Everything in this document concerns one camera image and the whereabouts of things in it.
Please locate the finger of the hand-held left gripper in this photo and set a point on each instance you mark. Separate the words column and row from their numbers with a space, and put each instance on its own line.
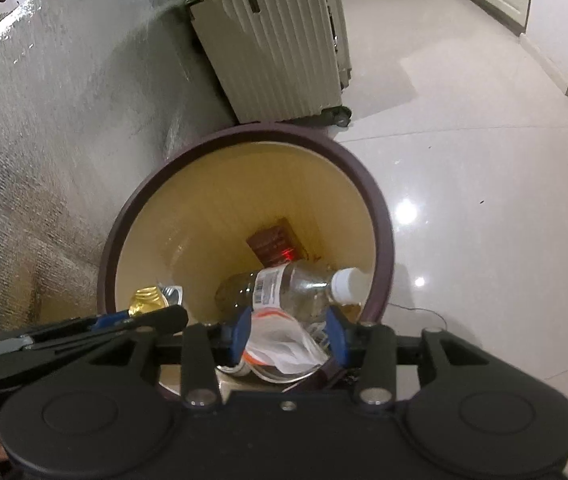
column 161, row 319
column 110, row 320

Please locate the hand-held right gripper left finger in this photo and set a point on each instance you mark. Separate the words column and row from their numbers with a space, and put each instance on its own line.
column 240, row 335

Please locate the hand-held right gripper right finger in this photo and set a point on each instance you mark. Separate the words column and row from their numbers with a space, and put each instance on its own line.
column 338, row 335

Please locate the gold foil wrapper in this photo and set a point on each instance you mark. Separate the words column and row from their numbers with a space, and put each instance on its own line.
column 146, row 300

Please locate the clear plastic bag orange print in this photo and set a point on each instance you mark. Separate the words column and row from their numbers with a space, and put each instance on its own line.
column 284, row 347

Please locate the clear plastic bottle red label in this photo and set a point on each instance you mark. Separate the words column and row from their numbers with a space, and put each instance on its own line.
column 294, row 285

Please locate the brown snack wrapper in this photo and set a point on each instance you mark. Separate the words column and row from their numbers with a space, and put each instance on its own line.
column 276, row 242

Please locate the yellow bin with brown rim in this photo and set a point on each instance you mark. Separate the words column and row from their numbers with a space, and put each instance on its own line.
column 204, row 220

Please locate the silver foil covered table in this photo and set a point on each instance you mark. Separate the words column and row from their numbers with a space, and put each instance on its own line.
column 64, row 150

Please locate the cream hard-shell suitcase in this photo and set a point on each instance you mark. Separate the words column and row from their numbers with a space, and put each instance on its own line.
column 274, row 45

